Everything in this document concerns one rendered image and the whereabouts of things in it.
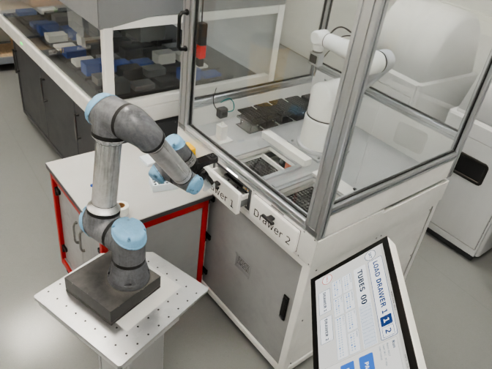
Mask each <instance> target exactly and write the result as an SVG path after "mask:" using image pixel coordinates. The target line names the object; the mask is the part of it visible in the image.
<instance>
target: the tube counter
mask: <svg viewBox="0 0 492 369"><path fill-rule="evenodd" d="M357 301H358V307H359V317H360V323H361V329H362V339H363V345H364V349H366V348H368V347H370V346H373V345H375V344H377V343H378V339H377V334H376V326H375V321H374V317H373V308H372V304H371V299H370V292H367V293H365V294H363V295H361V296H359V297H357Z"/></svg>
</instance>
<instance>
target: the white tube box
mask: <svg viewBox="0 0 492 369"><path fill-rule="evenodd" d="M149 185H150V187H151V189H152V192H153V193H155V192H160V191H166V190H175V189H178V187H177V186H176V185H174V184H171V183H170V182H167V181H166V182H164V183H163V184H159V183H157V182H156V181H155V180H153V179H152V178H151V177H150V176H149Z"/></svg>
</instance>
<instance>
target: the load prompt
mask: <svg viewBox="0 0 492 369"><path fill-rule="evenodd" d="M368 269H369V273H370V281H371V285H372V290H373V298H374V302H375V307H376V315H377V319H378V324H379V332H380V336H381V341H383V340H386V339H387V338H390V337H392V336H394V335H396V334H398V328H397V324H396V321H395V314H394V310H393V307H392V300H391V297H390V290H389V286H388V283H387V276H386V273H385V269H384V262H383V259H382V255H380V256H379V257H377V258H375V259H373V260H372V261H369V262H368Z"/></svg>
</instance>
